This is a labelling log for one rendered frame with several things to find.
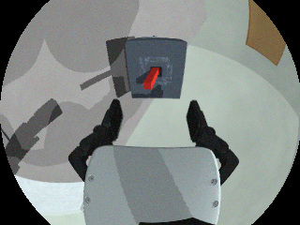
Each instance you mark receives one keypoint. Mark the red peg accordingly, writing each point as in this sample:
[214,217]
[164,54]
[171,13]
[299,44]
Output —
[151,77]

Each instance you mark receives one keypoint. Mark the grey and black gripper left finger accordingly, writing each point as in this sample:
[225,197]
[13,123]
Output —
[103,134]

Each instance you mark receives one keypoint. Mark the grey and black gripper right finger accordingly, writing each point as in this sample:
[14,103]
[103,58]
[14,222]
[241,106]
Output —
[203,135]

